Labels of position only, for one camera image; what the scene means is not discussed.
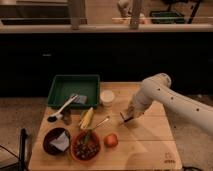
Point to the yellow corn cob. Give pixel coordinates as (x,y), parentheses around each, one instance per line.
(86,119)

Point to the orange tomato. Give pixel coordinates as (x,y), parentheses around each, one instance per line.
(111,140)

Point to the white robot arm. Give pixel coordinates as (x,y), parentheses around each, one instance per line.
(157,88)

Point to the grey sponge block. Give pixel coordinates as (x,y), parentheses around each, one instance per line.
(80,99)

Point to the black stand post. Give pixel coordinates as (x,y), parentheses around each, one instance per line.
(23,136)

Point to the green background crate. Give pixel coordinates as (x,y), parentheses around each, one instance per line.
(166,17)

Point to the white crumpled napkin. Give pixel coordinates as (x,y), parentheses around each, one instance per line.
(62,142)

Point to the white paper cup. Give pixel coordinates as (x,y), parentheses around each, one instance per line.
(107,97)

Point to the orange bowl with food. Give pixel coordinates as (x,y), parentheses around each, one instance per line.
(83,148)

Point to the green plastic tray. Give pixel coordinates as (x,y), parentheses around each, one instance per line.
(63,86)

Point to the metal spoon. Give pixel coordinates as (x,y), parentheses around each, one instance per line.
(100,123)

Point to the white and black spoon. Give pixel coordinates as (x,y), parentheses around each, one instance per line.
(57,115)

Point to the dark brown bowl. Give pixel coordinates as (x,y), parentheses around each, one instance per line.
(52,134)

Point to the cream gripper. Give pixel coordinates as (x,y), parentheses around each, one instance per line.
(130,111)

